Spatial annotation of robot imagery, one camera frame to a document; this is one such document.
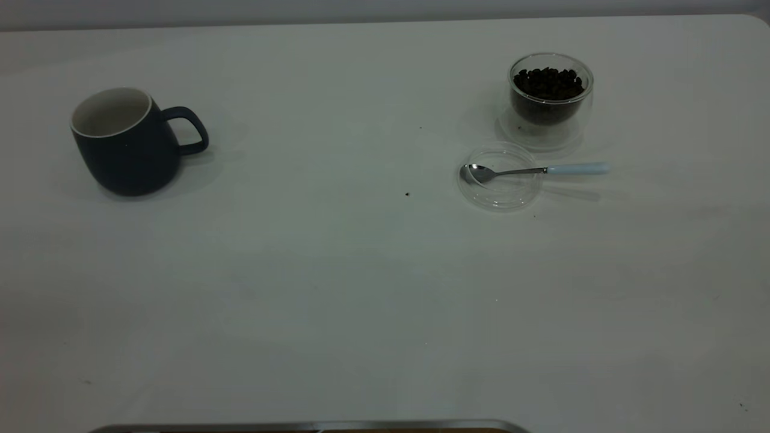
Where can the clear shallow glass dish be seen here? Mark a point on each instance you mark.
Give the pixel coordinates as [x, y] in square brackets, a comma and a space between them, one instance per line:
[499, 193]

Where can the dark blue ceramic mug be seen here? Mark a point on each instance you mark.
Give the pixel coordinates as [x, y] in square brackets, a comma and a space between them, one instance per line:
[129, 156]

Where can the coffee bean pile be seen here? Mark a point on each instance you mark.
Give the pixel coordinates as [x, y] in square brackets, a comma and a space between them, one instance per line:
[547, 84]

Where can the clear double-wall glass bowl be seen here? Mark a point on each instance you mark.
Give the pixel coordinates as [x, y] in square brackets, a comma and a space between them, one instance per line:
[550, 129]

